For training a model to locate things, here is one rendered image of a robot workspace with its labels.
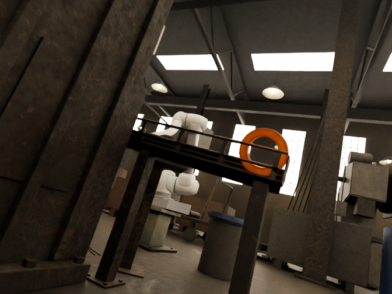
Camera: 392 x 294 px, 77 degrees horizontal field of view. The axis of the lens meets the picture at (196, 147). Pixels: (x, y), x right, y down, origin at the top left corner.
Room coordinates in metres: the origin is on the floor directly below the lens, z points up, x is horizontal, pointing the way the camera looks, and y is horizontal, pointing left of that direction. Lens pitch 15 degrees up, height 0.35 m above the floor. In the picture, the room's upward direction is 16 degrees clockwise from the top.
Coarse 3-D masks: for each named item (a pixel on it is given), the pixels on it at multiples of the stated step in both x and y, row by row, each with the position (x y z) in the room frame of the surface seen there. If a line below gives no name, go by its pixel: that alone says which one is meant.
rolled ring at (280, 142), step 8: (264, 128) 0.85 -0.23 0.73; (248, 136) 0.89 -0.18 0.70; (256, 136) 0.87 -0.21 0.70; (272, 136) 0.84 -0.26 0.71; (280, 136) 0.83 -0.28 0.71; (240, 144) 0.91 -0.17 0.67; (280, 144) 0.84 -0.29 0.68; (240, 152) 0.92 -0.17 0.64; (248, 152) 0.93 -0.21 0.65; (280, 160) 0.85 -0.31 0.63; (248, 168) 0.92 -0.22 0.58; (256, 168) 0.91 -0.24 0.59; (264, 168) 0.89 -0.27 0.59
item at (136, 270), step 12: (156, 168) 1.41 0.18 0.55; (168, 168) 1.54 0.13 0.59; (180, 168) 1.38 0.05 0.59; (156, 180) 1.41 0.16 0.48; (144, 192) 1.40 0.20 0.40; (144, 204) 1.41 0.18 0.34; (144, 216) 1.41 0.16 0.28; (132, 228) 1.40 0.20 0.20; (132, 240) 1.41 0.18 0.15; (132, 252) 1.41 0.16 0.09; (120, 264) 1.40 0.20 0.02; (132, 264) 1.53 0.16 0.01
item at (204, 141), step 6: (186, 132) 6.34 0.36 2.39; (210, 132) 7.00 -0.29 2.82; (174, 138) 6.61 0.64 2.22; (186, 138) 6.31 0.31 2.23; (204, 138) 6.83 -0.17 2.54; (210, 138) 7.07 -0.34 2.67; (198, 144) 6.67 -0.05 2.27; (204, 144) 6.89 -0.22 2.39; (180, 198) 7.13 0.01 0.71; (174, 216) 7.14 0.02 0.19; (174, 222) 7.20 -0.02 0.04
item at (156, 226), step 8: (152, 216) 2.27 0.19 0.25; (160, 216) 2.26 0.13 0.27; (168, 216) 2.35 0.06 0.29; (152, 224) 2.25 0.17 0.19; (160, 224) 2.29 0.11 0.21; (168, 224) 2.38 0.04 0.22; (144, 232) 2.29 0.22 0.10; (152, 232) 2.24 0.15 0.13; (160, 232) 2.32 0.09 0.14; (144, 240) 2.27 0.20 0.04; (152, 240) 2.25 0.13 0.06; (160, 240) 2.35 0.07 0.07; (144, 248) 2.13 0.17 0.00; (152, 248) 2.14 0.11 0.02; (160, 248) 2.26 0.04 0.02; (168, 248) 2.38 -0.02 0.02
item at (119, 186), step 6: (120, 180) 4.09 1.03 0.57; (126, 180) 4.06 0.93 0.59; (114, 186) 4.12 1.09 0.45; (120, 186) 4.08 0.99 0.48; (126, 186) 4.05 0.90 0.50; (114, 192) 4.10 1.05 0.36; (120, 192) 4.06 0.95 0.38; (114, 198) 4.09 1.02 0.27; (120, 198) 4.06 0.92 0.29; (174, 198) 4.25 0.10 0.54; (108, 204) 4.11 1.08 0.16; (114, 204) 4.08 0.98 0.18; (120, 204) 4.05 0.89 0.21; (114, 210) 4.08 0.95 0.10; (114, 216) 4.12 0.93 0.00
